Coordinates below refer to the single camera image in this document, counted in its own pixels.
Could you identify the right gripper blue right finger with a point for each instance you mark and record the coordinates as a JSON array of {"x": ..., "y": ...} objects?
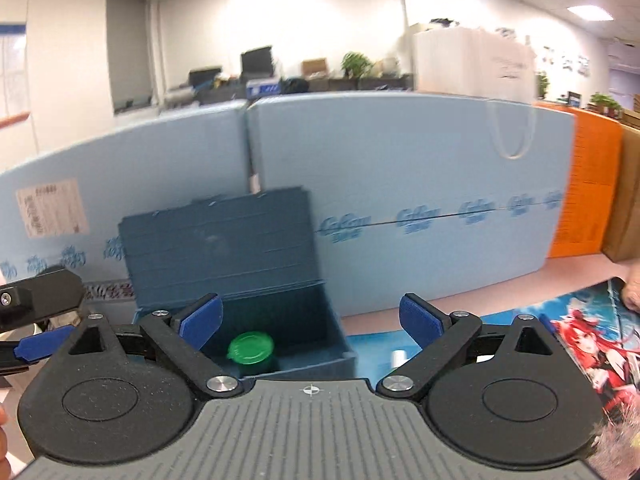
[{"x": 444, "y": 340}]

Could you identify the anime printed desk mat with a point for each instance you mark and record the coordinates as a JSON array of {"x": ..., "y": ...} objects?
[{"x": 546, "y": 392}]

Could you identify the brown cardboard box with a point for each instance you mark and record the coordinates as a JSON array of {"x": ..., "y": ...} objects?
[{"x": 621, "y": 240}]

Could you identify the right light blue carton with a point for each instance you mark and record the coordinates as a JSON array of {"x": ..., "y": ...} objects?
[{"x": 414, "y": 192}]

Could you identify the orange carton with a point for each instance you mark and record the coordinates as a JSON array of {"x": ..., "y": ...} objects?
[{"x": 592, "y": 184}]

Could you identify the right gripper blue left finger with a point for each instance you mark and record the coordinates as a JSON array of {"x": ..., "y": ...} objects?
[{"x": 177, "y": 340}]

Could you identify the dark blue storage box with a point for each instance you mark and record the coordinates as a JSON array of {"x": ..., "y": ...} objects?
[{"x": 257, "y": 253}]

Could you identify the wall notice board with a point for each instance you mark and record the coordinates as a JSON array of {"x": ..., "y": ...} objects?
[{"x": 15, "y": 106}]

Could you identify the white paper shopping bag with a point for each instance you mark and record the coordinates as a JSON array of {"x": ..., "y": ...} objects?
[{"x": 459, "y": 61}]

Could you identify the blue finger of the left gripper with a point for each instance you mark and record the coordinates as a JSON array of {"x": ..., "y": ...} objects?
[{"x": 18, "y": 356}]

